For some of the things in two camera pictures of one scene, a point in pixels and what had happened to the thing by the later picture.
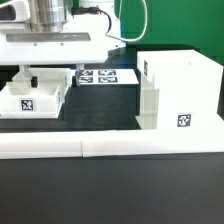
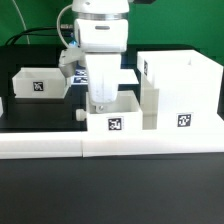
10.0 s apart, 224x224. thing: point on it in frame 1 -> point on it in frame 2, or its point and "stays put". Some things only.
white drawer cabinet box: [178, 90] stays put
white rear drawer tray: [50, 81] stays put
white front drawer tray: [19, 100] -> [124, 115]
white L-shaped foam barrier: [51, 145] stays put
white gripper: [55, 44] -> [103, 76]
